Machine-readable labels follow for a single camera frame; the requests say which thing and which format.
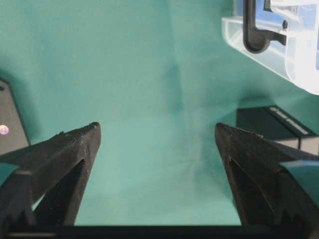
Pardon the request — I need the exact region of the green table cloth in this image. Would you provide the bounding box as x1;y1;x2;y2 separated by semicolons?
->
0;0;319;225

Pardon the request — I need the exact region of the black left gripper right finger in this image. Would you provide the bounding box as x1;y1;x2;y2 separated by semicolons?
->
215;123;319;227

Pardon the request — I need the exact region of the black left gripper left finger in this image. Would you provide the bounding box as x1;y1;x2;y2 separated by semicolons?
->
0;122;101;227

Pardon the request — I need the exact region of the clear plastic storage case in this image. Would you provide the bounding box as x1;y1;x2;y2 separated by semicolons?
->
221;0;319;95

